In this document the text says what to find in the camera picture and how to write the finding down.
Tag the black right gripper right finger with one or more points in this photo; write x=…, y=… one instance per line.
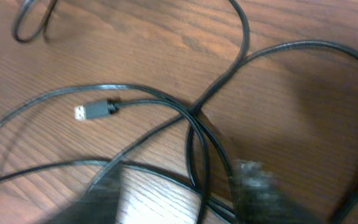
x=258, y=199

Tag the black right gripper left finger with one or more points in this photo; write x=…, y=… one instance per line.
x=98, y=206

